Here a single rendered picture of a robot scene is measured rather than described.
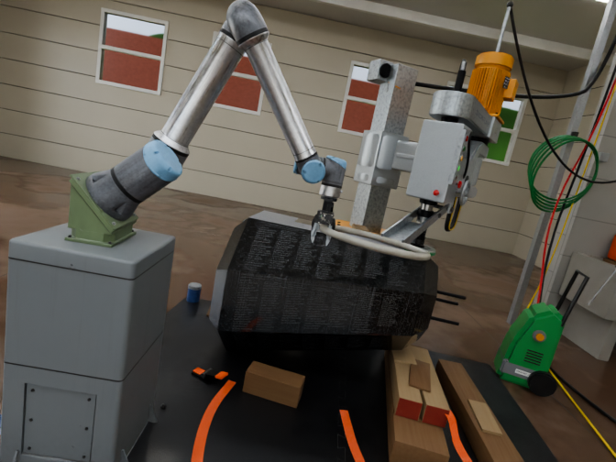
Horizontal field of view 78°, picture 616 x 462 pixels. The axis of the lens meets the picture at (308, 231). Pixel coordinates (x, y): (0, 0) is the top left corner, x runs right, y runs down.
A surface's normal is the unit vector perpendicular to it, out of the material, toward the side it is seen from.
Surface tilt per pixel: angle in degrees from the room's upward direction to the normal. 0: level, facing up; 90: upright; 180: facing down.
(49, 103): 90
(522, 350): 90
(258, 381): 90
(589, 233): 90
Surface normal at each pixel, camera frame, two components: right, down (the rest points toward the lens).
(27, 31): 0.00, 0.20
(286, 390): -0.20, 0.15
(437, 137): -0.56, 0.05
